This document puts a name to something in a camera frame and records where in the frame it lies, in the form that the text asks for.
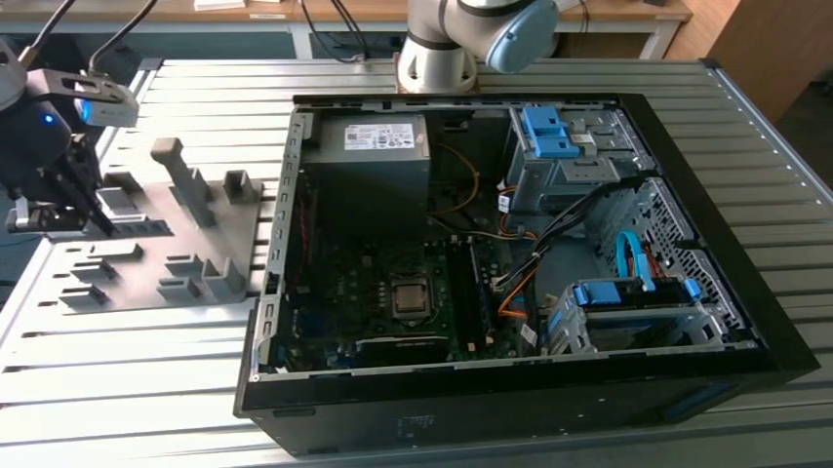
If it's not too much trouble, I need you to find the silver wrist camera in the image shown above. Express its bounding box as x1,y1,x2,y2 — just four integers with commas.
25,67,141,129

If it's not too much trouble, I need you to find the silver CPU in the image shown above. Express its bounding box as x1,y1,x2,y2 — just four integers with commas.
390,280,435,318

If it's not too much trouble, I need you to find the green motherboard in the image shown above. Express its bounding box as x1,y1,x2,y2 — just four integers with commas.
279,238,542,367

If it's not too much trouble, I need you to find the black PC case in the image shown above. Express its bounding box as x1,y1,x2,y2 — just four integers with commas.
232,92,819,457

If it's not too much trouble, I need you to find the grey metal disk bay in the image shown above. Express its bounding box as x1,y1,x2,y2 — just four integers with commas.
543,292,743,355

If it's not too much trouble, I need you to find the black cable bundle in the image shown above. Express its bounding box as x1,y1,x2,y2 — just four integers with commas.
530,177,646,259

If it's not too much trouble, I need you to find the wooden desk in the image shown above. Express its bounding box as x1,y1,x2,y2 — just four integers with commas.
0,0,693,59

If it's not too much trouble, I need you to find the blue data wire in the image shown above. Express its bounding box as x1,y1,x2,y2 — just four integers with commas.
614,228,655,293

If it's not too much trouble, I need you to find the orange wire bundle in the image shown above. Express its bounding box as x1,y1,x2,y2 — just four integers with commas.
496,282,530,321

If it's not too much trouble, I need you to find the black graphics card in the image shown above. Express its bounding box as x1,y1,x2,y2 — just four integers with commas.
354,333,450,367

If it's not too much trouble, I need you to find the dark office chair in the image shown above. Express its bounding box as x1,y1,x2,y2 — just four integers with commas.
0,33,89,145

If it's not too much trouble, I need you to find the blue RAM stick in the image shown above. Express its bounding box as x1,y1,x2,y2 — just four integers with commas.
108,218,175,239
467,239,494,338

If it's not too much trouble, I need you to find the black camera cable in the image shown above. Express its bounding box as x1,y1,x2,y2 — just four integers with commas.
17,0,77,67
87,0,161,75

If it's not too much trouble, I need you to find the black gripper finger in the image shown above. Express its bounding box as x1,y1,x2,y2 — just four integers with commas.
5,196,91,234
44,134,120,240

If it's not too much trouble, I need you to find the grey power supply unit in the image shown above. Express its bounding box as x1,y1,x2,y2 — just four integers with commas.
301,114,435,220

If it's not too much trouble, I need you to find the hard disk in blue carrier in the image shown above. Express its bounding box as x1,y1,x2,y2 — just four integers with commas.
571,277,702,313

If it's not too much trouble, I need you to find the thin orange wire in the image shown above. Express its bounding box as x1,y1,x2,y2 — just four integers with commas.
428,143,482,215

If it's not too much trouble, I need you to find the grey parts rack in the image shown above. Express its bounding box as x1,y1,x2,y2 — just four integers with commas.
55,136,272,316

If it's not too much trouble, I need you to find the grey metal drive cage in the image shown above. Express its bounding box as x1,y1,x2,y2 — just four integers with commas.
503,104,655,230

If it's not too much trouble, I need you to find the blue drive latch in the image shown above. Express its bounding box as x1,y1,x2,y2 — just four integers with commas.
519,106,580,160

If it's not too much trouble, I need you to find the wooden cabinet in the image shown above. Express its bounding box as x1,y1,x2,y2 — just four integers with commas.
705,0,833,123

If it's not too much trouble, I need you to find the red wire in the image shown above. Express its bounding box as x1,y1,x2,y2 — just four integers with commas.
296,199,312,259

